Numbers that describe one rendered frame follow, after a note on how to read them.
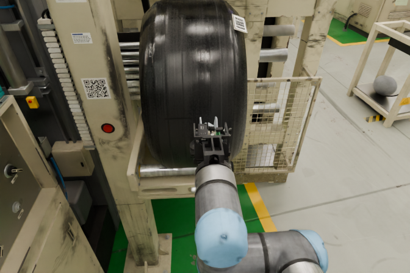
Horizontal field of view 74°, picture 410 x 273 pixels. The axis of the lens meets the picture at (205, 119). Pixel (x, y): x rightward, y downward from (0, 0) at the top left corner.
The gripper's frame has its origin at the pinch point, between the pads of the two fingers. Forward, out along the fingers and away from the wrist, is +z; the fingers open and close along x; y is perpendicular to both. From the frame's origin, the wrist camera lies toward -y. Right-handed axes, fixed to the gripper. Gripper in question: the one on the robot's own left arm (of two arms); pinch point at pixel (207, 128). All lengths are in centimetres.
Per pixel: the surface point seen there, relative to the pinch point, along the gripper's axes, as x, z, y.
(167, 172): 13.4, 16.8, -29.3
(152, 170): 18.8, 17.3, -28.2
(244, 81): -10.3, 7.3, 9.4
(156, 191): 18.2, 16.8, -38.4
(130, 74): 32, 63, -10
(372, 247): -104, 40, -118
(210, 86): -1.0, 4.0, 9.9
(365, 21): -272, 376, -54
